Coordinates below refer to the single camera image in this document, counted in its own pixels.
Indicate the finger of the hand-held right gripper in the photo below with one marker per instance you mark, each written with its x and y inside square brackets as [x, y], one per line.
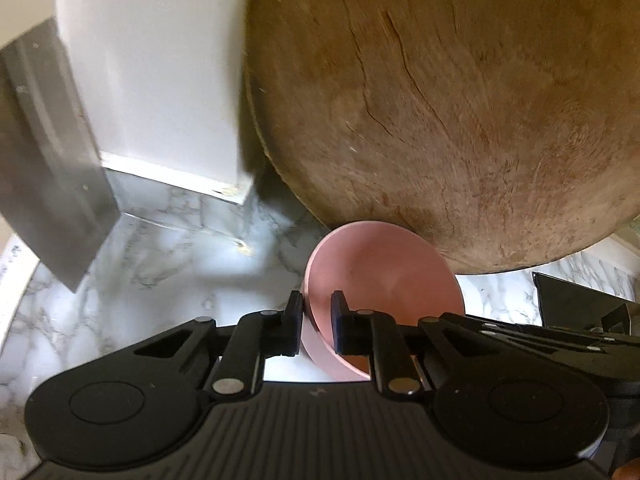
[550, 340]

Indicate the pink bowl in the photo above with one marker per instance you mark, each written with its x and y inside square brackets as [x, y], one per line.
[385, 270]

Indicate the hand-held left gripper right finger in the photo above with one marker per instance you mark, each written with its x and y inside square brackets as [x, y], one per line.
[340, 320]

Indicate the round wooden cutting board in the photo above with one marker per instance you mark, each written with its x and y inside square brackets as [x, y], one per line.
[450, 110]

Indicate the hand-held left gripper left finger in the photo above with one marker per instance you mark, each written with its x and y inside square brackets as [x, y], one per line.
[292, 325]

